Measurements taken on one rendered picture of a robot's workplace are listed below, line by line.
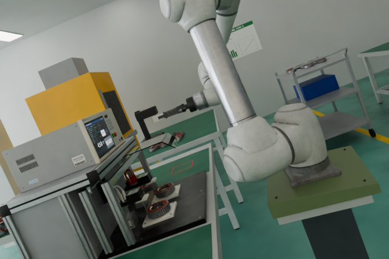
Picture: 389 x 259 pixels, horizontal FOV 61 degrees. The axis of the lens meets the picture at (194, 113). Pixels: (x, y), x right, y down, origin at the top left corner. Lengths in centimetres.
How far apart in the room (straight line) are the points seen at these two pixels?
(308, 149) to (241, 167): 27
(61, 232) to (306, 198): 97
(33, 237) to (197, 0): 114
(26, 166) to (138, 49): 550
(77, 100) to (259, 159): 442
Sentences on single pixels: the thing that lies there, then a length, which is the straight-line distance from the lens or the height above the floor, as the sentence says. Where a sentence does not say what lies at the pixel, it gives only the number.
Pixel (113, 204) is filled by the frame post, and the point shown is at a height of 95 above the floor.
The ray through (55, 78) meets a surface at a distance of 570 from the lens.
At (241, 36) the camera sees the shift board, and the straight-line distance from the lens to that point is 684.
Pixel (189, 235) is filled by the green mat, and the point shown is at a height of 75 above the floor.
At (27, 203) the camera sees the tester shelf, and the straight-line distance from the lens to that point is 152.
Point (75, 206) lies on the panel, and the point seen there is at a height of 100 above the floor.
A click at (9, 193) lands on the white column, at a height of 73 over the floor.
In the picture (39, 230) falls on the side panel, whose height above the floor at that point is 96.
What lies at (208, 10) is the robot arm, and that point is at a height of 150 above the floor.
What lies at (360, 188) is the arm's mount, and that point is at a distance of 121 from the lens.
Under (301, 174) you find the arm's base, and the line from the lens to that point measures 128.
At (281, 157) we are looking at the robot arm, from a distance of 116.
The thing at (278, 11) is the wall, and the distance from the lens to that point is 702.
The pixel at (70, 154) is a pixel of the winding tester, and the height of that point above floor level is 120.
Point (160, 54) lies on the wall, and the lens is 684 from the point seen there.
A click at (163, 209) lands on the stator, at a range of 155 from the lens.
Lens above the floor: 131
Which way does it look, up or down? 6 degrees down
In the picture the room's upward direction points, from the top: 22 degrees counter-clockwise
